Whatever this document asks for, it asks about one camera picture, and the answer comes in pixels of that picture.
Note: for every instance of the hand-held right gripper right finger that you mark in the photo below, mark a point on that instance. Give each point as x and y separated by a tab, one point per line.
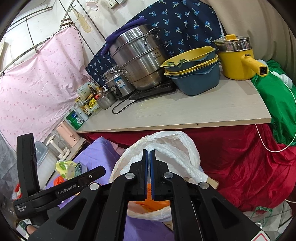
153	176

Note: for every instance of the purple cloth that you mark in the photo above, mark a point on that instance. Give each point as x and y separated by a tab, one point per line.
120	32

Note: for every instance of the orange snack bag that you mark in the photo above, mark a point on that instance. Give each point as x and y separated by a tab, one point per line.
148	206

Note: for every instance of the steel rice cooker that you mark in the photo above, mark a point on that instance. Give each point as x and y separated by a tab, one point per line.
118	85

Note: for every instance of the yellow electric pot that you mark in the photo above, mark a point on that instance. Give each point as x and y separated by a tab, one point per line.
231	64

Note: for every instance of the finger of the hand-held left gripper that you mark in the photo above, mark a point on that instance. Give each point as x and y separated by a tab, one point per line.
92	175
26	162

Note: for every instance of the clear green print packaging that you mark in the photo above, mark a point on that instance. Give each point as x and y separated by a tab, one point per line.
263	209

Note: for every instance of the yellow strainer basin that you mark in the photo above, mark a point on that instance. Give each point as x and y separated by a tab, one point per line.
198	67
192	56

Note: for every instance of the glass food container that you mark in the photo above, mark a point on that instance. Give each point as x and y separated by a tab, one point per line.
96	109

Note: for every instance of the green tin can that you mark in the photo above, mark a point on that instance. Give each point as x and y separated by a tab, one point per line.
74	119

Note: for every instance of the purple blanket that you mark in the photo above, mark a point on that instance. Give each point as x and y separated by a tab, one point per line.
101	148

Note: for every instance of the small steel pot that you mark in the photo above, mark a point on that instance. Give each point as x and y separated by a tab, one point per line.
106	100

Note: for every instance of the red plastic basin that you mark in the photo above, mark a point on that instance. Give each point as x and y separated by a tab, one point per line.
17	191

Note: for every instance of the brown cardboard piece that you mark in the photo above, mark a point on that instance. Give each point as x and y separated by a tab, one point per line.
211	183

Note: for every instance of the pink electric kettle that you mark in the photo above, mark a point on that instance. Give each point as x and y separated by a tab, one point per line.
67	136

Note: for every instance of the navy printed cloth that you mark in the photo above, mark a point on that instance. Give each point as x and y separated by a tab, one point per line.
185	23

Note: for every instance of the white power adapter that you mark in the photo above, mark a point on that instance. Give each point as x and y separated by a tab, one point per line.
285	80

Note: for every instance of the yellow green snack wrapper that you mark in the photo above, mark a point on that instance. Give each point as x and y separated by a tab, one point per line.
64	168

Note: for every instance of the black induction cooktop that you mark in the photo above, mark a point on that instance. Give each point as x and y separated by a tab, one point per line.
157	89

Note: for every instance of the dish box with grey lid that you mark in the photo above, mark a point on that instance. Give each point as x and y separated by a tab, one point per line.
46	162

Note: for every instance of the white glass kettle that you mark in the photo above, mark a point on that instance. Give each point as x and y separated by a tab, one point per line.
57	150

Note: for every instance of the red snack wrapper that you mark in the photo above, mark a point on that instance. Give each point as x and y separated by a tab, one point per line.
59	180

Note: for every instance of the yellow label jar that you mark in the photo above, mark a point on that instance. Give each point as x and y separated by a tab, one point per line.
94	103

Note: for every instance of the dark sauce bottle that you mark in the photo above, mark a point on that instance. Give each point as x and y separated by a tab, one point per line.
87	109

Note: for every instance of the waste bin with white bag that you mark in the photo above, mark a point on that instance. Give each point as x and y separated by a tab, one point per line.
185	148

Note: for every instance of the white power strip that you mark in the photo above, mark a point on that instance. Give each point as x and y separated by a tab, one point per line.
113	2

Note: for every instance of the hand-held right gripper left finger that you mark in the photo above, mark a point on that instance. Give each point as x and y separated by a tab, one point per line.
144	176

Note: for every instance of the tall sauce bottle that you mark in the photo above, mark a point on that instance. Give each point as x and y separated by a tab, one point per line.
93	91

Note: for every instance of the pink dotted curtain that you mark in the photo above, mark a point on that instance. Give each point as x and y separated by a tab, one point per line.
34	92

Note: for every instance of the small condiment bottle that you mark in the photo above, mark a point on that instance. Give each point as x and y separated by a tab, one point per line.
99	90

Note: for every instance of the blue plastic basin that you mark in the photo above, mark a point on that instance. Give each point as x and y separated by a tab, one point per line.
208	59
196	83

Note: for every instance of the beige curtain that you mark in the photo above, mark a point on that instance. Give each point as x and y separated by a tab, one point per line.
266	27

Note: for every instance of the large steel steamer pot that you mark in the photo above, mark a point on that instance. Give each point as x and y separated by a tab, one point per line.
138	64

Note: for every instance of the person's left hand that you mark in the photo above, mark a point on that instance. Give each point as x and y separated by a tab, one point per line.
32	229

